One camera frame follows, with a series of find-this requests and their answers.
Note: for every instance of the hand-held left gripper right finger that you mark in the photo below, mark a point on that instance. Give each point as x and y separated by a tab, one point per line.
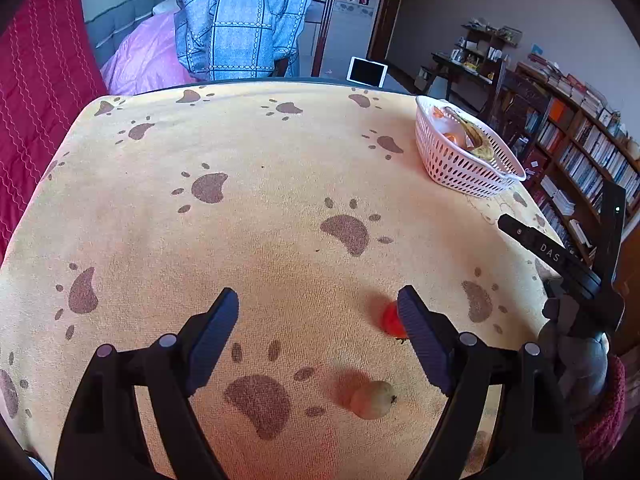
425	340

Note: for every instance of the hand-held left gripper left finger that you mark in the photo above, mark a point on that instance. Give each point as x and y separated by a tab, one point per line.
215	340

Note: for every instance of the small red tomato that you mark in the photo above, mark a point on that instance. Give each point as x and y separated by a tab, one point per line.
392	320

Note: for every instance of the white plastic basket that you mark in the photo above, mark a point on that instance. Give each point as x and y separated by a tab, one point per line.
460	170

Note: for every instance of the spotted yellow banana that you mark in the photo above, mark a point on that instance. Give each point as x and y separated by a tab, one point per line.
475	135

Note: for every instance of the orange printed plastic bag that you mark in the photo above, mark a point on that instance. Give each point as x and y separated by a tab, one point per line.
440	112

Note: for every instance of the person's right forearm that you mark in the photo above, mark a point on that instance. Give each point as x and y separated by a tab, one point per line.
605	415

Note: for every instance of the person's right hand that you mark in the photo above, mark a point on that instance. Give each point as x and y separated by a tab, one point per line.
582	365

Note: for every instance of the yellow green pear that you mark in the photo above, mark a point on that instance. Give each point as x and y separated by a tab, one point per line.
372	400

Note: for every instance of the yellow paw print blanket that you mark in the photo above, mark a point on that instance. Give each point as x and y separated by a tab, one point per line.
225	235

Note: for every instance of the wooden bookshelf with books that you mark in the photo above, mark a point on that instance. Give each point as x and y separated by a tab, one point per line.
580	160

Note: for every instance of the dark carved wooden chair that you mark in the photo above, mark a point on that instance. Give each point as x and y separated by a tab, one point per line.
515	105

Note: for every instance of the dark wooden desk with shelf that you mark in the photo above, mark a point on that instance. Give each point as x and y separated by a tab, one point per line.
465	65

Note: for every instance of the white tablet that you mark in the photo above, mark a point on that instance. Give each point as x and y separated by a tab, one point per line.
367	71

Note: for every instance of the pink quilt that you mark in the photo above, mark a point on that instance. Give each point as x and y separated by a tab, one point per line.
145	60

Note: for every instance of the blue plaid cloth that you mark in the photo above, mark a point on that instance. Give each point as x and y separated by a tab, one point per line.
235	30

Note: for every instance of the grey padded headboard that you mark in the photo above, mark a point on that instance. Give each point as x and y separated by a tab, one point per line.
110	30

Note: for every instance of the red stitched blanket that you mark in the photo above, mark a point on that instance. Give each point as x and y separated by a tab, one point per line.
40	60

